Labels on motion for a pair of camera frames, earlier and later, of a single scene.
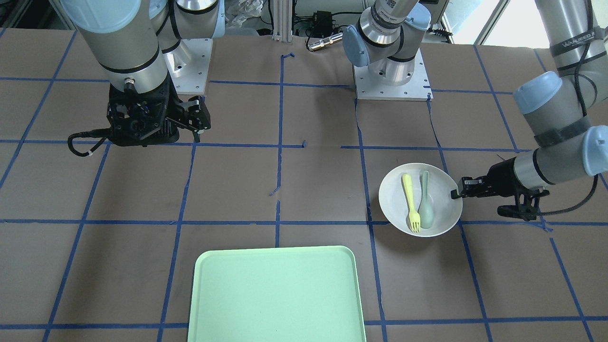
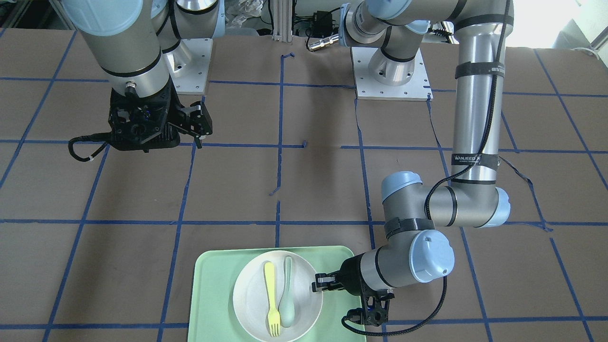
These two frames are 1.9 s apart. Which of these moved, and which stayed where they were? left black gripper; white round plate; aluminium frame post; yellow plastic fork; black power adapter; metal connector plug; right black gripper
Moved: yellow plastic fork; white round plate; right black gripper
Stayed: black power adapter; left black gripper; metal connector plug; aluminium frame post
